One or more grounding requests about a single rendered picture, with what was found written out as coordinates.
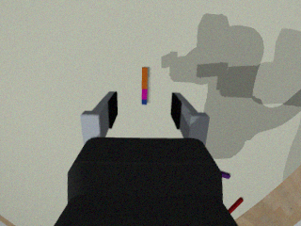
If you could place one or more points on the dark red flat bar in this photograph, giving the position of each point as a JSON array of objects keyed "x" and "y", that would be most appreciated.
[{"x": 235, "y": 205}]

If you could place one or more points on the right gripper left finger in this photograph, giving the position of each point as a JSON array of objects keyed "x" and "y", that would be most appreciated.
[{"x": 97, "y": 122}]

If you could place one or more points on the orange rod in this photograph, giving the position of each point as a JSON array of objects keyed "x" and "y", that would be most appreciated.
[{"x": 144, "y": 78}]

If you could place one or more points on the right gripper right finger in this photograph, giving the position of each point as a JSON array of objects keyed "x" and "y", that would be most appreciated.
[{"x": 192, "y": 124}]

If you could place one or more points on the magenta rod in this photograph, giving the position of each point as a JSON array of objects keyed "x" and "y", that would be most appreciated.
[{"x": 144, "y": 94}]

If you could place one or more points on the purple rod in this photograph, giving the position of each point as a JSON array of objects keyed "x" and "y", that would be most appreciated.
[{"x": 225, "y": 175}]

